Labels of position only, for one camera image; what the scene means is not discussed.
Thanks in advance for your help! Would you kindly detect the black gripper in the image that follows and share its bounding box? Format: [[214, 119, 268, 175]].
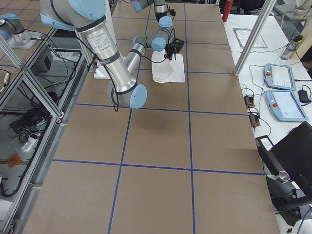
[[164, 39, 184, 60], [156, 8, 176, 21]]

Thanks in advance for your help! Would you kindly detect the white long-sleeve printed shirt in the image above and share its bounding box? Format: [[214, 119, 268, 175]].
[[152, 53, 185, 83]]

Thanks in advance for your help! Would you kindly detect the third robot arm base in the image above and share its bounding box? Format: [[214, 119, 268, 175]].
[[0, 13, 41, 49]]

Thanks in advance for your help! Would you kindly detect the red cylinder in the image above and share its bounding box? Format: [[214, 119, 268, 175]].
[[222, 0, 233, 22]]

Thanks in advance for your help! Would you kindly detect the orange black connector box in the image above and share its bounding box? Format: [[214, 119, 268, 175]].
[[244, 96, 254, 109]]

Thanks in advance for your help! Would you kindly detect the far blue teach pendant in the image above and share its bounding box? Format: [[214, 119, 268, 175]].
[[264, 63, 296, 91]]

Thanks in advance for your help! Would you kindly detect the blue teach pendant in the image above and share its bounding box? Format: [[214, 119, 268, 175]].
[[265, 90, 309, 122], [264, 63, 296, 91]]

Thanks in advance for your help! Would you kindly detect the clear water bottle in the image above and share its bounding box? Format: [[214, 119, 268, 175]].
[[280, 34, 303, 60]]

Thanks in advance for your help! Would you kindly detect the near blue teach pendant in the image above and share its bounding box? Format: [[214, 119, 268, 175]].
[[265, 90, 309, 122]]

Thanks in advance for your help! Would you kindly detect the grey control box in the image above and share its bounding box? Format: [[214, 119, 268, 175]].
[[31, 47, 53, 72]]

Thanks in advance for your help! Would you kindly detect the black power adapter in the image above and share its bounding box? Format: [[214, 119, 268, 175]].
[[298, 89, 310, 103]]

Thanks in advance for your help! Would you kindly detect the white power strip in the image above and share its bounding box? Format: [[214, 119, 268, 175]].
[[21, 135, 39, 152]]

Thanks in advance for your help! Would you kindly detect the orange tool under table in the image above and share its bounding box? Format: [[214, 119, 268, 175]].
[[6, 154, 21, 168]]

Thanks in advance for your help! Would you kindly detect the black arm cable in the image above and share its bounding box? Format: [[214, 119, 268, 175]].
[[112, 28, 176, 113]]

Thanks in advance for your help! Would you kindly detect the aluminium frame post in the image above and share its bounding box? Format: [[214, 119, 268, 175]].
[[233, 0, 276, 76]]

